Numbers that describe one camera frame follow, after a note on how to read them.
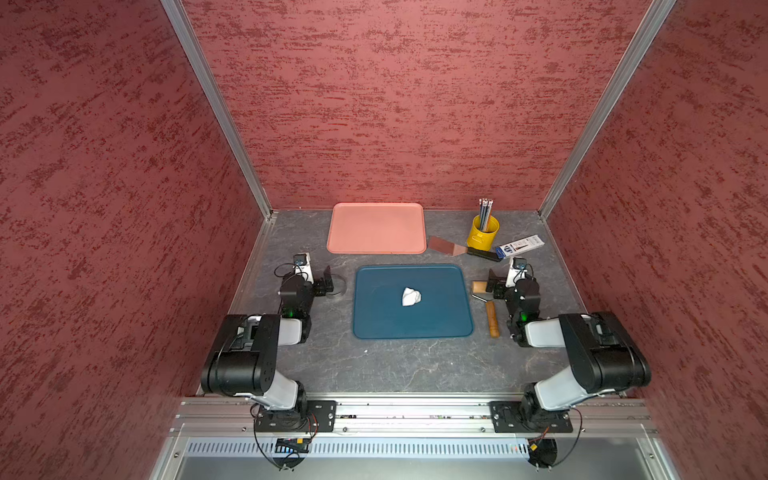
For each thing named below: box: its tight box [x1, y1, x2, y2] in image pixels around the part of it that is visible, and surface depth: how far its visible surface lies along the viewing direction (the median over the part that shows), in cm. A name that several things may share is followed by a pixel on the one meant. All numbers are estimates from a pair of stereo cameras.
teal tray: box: [353, 264, 473, 339], surface depth 96 cm
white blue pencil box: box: [496, 234, 545, 259], surface depth 112 cm
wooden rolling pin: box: [471, 281, 500, 338], surface depth 94 cm
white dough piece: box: [402, 287, 422, 307], surface depth 94 cm
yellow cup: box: [467, 214, 500, 251], surface depth 106 cm
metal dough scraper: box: [429, 236, 502, 262], surface depth 109 cm
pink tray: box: [327, 202, 426, 254], surface depth 120 cm
